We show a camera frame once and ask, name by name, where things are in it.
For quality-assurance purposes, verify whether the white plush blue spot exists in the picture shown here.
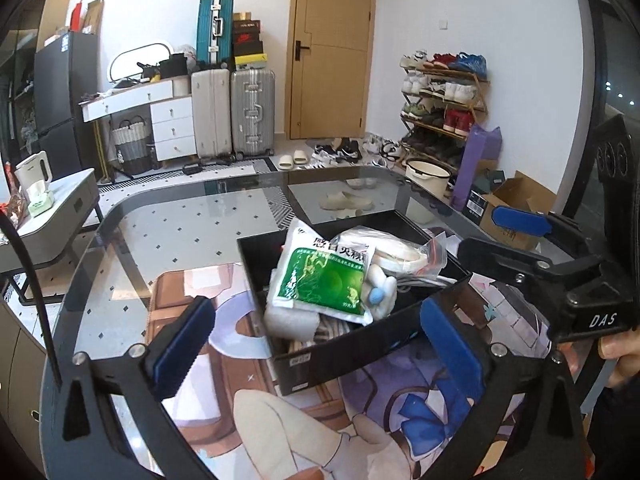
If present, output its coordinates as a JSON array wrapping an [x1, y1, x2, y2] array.
[[362, 265, 398, 318]]

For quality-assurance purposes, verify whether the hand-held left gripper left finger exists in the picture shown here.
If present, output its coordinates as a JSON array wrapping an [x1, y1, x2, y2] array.
[[42, 296, 218, 480]]

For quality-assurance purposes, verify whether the white foam wrap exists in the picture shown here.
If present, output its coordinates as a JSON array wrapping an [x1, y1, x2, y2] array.
[[264, 302, 321, 343]]

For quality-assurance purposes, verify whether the oval mirror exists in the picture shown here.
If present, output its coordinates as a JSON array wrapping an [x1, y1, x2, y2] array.
[[109, 41, 175, 83]]

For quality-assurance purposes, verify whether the white drawer desk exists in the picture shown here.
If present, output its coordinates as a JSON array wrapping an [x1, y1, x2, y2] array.
[[79, 80, 197, 163]]

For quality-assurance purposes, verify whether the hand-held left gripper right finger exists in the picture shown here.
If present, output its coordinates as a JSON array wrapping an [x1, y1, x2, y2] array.
[[419, 296, 591, 480]]

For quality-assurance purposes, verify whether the green white medicine packet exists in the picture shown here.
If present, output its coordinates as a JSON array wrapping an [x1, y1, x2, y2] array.
[[266, 217, 373, 325]]

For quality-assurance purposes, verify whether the white enamel pot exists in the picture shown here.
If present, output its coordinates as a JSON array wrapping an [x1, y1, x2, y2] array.
[[404, 158, 453, 198]]

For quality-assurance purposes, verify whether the grey side table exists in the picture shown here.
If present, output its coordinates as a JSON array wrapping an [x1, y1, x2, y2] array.
[[0, 167, 103, 306]]

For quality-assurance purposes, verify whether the black cable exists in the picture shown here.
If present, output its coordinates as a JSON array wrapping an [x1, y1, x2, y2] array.
[[0, 210, 63, 391]]

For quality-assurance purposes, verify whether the person's right forearm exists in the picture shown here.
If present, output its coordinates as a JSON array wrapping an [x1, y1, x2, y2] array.
[[580, 385, 640, 480]]

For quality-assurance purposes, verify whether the black bag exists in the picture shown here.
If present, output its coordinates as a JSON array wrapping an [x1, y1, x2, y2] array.
[[159, 52, 187, 81]]

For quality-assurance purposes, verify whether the silver suitcase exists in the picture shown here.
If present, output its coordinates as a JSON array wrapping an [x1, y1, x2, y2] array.
[[230, 67, 276, 158]]

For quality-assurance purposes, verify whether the green tissue box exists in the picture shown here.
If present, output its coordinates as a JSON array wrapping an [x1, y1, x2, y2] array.
[[27, 184, 55, 218]]

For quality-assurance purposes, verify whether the dark labelled box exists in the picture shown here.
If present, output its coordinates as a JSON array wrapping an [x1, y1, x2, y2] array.
[[462, 172, 506, 223]]

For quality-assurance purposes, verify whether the beige cabinet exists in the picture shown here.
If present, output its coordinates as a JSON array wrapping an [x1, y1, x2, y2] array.
[[0, 285, 51, 461]]

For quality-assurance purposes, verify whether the beige suitcase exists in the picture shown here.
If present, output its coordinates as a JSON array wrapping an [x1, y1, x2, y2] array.
[[191, 67, 235, 159]]

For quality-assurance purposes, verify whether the pile of shoes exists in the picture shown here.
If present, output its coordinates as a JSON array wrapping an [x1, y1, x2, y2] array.
[[312, 132, 408, 166]]

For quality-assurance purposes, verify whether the white kettle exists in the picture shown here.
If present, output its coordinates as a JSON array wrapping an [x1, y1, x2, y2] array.
[[14, 151, 53, 196]]

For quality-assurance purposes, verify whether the wooden shoe rack with shoes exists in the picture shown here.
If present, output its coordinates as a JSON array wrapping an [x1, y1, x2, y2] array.
[[399, 51, 491, 171]]

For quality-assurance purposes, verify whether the person's right hand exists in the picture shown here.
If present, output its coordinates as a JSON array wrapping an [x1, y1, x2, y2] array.
[[597, 327, 640, 388]]

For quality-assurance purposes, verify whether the printed desk mat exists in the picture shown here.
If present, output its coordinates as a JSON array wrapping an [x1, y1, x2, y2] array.
[[150, 225, 556, 480]]

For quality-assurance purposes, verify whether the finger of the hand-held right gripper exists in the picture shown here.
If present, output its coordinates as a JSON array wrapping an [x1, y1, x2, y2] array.
[[457, 236, 603, 306], [491, 206, 601, 262]]

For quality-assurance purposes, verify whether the red patterned packet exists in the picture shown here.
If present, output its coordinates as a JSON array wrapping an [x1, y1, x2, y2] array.
[[0, 197, 28, 233]]

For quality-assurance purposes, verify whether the purple yoga mat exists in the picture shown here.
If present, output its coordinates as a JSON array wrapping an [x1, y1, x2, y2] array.
[[451, 125, 502, 211]]

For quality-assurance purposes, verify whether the stack of shoe boxes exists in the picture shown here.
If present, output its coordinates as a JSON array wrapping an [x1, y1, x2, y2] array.
[[232, 11, 268, 72]]

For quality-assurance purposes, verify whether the open cardboard box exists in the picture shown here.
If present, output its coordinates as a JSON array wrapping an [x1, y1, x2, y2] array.
[[482, 171, 558, 251]]

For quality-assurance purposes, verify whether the black fridge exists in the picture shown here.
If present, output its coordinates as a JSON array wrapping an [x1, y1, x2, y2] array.
[[34, 30, 101, 181]]

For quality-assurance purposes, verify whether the brown cardboard sheet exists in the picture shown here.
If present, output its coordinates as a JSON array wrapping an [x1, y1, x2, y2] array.
[[82, 0, 105, 35]]

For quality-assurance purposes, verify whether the woven laundry basket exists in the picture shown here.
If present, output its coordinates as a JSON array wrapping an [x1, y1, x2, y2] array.
[[111, 116, 153, 176]]

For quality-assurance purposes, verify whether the wooden door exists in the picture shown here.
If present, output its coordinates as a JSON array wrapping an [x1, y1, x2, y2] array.
[[284, 0, 377, 141]]

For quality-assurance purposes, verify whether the teal suitcase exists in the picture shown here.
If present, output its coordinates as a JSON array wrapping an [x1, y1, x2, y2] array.
[[196, 0, 236, 68]]

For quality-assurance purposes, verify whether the black organizer box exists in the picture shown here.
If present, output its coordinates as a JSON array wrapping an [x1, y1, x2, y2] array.
[[236, 209, 473, 397]]

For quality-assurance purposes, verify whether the clear zip bag red strip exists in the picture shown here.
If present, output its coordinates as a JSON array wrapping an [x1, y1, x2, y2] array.
[[400, 236, 449, 286]]

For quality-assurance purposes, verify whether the large beige slipper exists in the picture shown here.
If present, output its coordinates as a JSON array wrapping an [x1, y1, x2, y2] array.
[[320, 190, 373, 211]]

